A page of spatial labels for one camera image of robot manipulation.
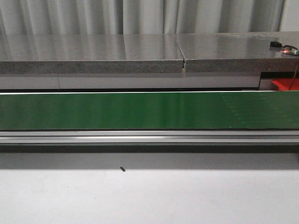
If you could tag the grey stone slab left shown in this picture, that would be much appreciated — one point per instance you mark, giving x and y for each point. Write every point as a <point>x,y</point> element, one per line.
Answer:
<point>89,54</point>

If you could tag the grey stone slab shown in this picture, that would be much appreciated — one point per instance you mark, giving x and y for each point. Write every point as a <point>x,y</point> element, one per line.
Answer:
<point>237,52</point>
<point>89,54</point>

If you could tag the grey stone slab right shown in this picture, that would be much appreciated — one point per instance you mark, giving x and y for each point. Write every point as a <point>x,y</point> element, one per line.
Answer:
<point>237,52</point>

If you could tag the green conveyor belt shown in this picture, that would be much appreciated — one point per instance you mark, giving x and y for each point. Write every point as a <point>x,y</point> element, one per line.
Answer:
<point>151,110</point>

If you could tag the red plastic tray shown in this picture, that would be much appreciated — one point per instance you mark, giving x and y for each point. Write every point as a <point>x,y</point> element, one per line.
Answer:
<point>286,84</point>

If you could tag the small black sensor module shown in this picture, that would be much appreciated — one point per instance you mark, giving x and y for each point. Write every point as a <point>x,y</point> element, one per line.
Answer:
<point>275,44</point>

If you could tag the green circuit board with LED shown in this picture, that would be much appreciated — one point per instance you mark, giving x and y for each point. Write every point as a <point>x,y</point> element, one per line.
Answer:
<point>291,51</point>

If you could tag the grey pleated curtain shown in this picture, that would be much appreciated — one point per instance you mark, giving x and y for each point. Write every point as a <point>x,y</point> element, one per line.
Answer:
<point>146,16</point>

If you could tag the aluminium conveyor frame rail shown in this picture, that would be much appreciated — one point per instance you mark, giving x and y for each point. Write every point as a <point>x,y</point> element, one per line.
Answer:
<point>284,137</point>

